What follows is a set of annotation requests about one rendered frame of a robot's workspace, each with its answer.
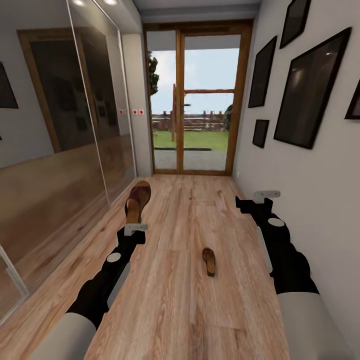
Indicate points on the sandal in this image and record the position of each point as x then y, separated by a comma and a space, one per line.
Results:
139, 197
209, 257

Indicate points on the door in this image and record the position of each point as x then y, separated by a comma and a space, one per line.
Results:
196, 73

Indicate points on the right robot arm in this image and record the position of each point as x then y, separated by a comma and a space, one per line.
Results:
310, 330

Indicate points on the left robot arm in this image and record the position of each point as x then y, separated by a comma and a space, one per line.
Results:
72, 336

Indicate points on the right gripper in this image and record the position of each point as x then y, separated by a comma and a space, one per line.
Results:
250, 207

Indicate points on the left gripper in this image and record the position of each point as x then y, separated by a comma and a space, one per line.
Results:
137, 238

